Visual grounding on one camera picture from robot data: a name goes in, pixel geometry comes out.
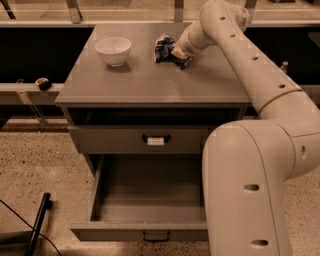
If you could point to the closed grey upper drawer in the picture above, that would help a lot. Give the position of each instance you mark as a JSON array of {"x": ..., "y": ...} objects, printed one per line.
[{"x": 107, "y": 140}]

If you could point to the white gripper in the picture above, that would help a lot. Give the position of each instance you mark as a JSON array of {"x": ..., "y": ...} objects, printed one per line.
[{"x": 186, "y": 47}]

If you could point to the blue chip bag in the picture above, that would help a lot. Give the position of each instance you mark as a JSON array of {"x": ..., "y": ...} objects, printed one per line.
[{"x": 163, "y": 52}]

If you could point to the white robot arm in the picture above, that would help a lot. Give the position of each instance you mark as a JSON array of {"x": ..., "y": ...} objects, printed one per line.
[{"x": 245, "y": 162}]

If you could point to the clear plastic bottle right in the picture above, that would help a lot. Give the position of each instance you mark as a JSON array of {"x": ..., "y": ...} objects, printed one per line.
[{"x": 284, "y": 67}]

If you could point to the grey drawer cabinet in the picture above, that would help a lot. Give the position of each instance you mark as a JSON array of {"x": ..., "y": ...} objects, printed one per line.
[{"x": 144, "y": 94}]

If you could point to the black yellow tape measure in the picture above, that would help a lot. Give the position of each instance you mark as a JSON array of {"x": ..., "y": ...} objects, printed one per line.
[{"x": 43, "y": 84}]

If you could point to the open grey lower drawer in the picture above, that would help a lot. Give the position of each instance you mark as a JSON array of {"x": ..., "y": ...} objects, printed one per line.
[{"x": 150, "y": 197}]

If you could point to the white ceramic bowl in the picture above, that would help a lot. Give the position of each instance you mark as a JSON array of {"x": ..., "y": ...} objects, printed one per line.
[{"x": 114, "y": 50}]

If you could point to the black stand leg left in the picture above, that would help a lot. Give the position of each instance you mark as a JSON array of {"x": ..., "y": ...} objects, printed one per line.
[{"x": 45, "y": 205}]

